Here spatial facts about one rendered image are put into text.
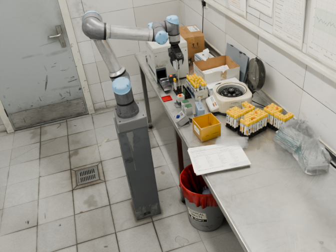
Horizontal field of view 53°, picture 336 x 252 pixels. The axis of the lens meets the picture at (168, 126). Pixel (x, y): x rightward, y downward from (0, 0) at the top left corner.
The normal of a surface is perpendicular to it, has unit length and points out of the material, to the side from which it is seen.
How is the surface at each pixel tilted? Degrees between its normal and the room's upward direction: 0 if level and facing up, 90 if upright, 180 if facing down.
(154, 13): 90
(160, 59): 90
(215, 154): 1
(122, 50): 90
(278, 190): 0
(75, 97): 90
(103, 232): 0
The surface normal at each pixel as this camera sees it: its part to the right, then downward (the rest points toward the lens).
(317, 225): -0.09, -0.81
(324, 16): -0.93, 0.32
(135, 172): 0.29, 0.53
